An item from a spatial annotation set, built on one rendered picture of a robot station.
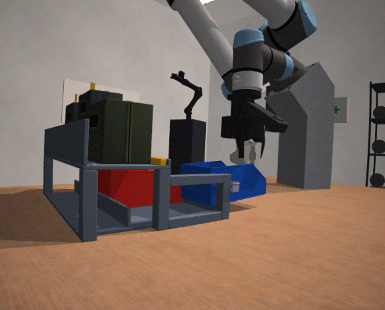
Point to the blue bin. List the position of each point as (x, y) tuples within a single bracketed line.
[(251, 182)]

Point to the yellow flat bar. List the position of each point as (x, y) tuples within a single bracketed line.
[(158, 161)]

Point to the olive green tool case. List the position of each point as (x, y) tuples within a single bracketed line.
[(120, 132)]

